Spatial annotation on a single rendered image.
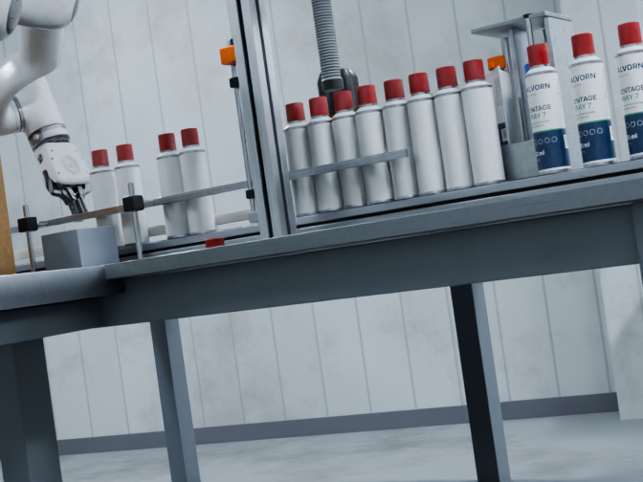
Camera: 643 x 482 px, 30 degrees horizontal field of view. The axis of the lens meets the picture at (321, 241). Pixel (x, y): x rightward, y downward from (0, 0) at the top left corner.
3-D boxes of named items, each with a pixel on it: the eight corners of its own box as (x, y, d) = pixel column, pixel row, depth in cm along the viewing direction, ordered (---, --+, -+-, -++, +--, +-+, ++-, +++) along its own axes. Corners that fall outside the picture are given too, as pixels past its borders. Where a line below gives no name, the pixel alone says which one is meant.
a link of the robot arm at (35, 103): (27, 130, 248) (69, 120, 252) (5, 75, 250) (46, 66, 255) (21, 147, 255) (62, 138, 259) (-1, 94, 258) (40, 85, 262)
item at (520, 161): (596, 170, 201) (574, 18, 201) (565, 171, 190) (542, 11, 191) (521, 183, 209) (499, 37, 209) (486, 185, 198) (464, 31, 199)
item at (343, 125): (378, 205, 210) (362, 89, 211) (363, 206, 206) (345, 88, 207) (354, 208, 213) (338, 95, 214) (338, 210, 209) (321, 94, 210)
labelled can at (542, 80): (577, 171, 189) (559, 42, 189) (564, 171, 185) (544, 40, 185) (546, 176, 192) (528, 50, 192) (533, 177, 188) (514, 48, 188)
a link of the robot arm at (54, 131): (42, 123, 247) (47, 136, 247) (74, 123, 255) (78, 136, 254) (18, 143, 252) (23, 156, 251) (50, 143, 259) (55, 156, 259)
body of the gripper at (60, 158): (42, 133, 247) (62, 181, 244) (78, 133, 255) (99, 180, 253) (21, 151, 251) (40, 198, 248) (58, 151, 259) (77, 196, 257)
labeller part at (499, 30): (572, 21, 201) (571, 15, 201) (544, 14, 192) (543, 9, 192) (499, 38, 209) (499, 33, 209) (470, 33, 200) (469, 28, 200)
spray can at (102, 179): (130, 247, 245) (117, 147, 245) (112, 249, 241) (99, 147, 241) (112, 250, 248) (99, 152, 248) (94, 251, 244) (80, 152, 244)
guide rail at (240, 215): (435, 186, 206) (433, 175, 206) (432, 186, 205) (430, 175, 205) (19, 259, 267) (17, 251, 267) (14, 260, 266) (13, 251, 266)
